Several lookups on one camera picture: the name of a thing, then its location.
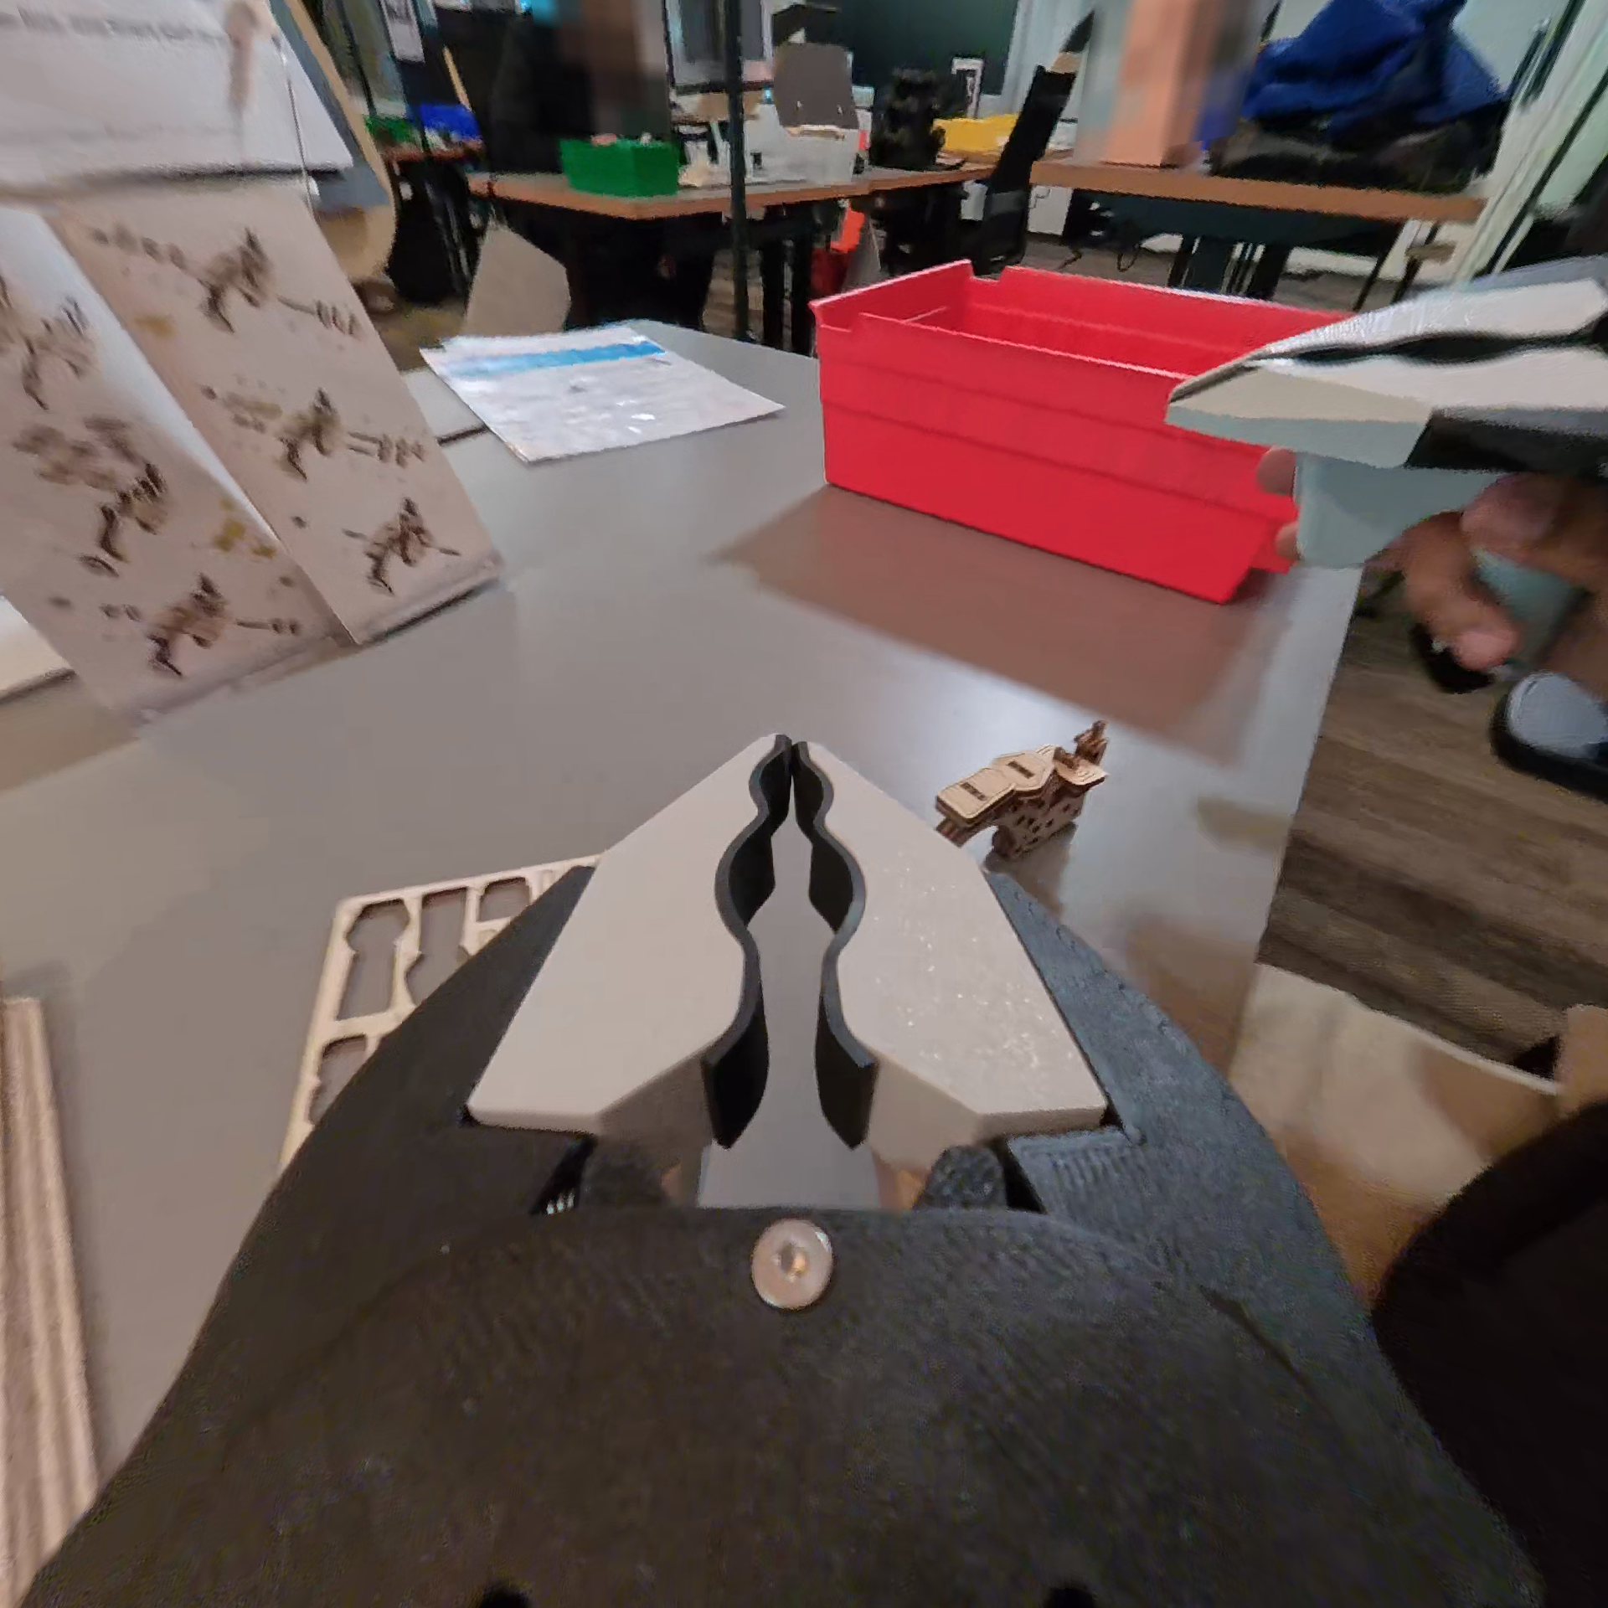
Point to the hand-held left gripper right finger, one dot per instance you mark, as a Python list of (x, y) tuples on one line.
[(955, 1005)]

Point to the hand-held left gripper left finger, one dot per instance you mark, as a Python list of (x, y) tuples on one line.
[(628, 990)]

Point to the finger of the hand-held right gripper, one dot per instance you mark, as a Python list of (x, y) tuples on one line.
[(1509, 302), (1308, 415)]

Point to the small wooden animal model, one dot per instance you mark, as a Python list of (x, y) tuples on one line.
[(1024, 805)]

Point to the grey desk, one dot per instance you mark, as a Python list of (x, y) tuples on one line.
[(565, 677)]

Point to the person's right hand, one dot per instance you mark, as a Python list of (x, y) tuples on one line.
[(1494, 564)]

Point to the wooden background table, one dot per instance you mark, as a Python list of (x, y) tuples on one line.
[(628, 197), (1256, 191)]

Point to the blue jacket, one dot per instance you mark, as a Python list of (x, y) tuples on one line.
[(1369, 69)]

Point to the red plastic bin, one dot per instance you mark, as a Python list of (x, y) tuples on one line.
[(1029, 464)]

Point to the person's grey shoe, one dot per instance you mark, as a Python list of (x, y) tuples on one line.
[(1558, 734)]

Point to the black office chair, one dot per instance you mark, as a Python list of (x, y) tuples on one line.
[(1029, 176)]

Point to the cardboard box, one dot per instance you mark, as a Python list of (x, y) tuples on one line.
[(1357, 1106)]

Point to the yellow plastic bin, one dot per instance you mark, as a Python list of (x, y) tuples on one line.
[(979, 134)]

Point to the black bag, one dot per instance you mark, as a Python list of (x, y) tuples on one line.
[(908, 119)]

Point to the grey cardboard panel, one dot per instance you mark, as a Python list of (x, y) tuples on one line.
[(820, 85)]

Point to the black metal pole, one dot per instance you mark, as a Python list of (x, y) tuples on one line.
[(737, 252)]

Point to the printed paper sheet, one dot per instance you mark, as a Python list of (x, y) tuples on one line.
[(589, 388)]

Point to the pale ribbed board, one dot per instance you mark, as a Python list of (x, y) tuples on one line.
[(36, 1257)]

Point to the laser-cut plywood sheet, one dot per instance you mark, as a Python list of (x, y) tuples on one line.
[(113, 503), (314, 415)]

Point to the person's black sweater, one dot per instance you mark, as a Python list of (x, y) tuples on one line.
[(1509, 1380)]

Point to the green plastic bin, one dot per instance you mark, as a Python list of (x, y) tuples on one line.
[(619, 168)]

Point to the white instruction sheet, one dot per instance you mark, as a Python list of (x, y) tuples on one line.
[(113, 75)]

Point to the empty plywood cutout frame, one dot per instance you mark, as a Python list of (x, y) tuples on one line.
[(329, 990)]

